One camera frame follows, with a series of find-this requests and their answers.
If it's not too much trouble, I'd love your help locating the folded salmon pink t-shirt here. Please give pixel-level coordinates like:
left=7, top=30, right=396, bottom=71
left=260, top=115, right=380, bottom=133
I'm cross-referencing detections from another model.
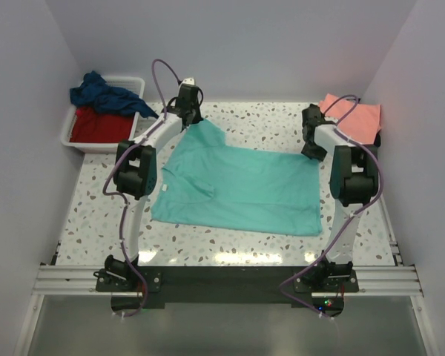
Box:
left=319, top=93, right=381, bottom=145

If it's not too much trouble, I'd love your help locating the folded black t-shirt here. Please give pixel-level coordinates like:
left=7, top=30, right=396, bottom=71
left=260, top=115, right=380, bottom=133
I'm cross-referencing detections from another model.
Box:
left=352, top=98, right=383, bottom=148

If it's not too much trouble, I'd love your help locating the teal t-shirt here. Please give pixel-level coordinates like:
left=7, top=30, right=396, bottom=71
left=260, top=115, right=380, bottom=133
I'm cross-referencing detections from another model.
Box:
left=151, top=120, right=322, bottom=236

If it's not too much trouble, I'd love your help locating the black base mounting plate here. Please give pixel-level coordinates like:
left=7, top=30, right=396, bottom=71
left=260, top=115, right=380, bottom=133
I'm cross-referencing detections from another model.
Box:
left=93, top=261, right=360, bottom=314

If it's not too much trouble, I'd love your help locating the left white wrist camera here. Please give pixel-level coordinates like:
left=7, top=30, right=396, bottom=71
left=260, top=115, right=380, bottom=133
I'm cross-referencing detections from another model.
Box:
left=181, top=77, right=196, bottom=86

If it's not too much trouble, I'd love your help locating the aluminium rail frame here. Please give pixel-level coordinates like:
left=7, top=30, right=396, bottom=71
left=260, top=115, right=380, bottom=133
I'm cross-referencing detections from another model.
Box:
left=30, top=237, right=438, bottom=355

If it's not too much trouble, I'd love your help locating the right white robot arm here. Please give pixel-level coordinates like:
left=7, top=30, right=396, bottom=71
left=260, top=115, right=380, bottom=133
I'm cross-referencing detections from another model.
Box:
left=300, top=104, right=379, bottom=291

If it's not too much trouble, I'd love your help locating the navy blue t-shirt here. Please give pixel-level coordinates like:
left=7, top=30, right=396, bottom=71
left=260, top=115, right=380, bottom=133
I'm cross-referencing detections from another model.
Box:
left=69, top=71, right=159, bottom=119

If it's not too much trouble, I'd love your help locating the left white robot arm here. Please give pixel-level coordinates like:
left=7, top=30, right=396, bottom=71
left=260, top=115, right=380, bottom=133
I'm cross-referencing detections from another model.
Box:
left=103, top=77, right=203, bottom=291

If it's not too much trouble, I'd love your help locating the red t-shirt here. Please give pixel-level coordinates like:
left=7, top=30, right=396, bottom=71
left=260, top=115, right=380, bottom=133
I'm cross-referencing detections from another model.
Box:
left=70, top=107, right=134, bottom=144

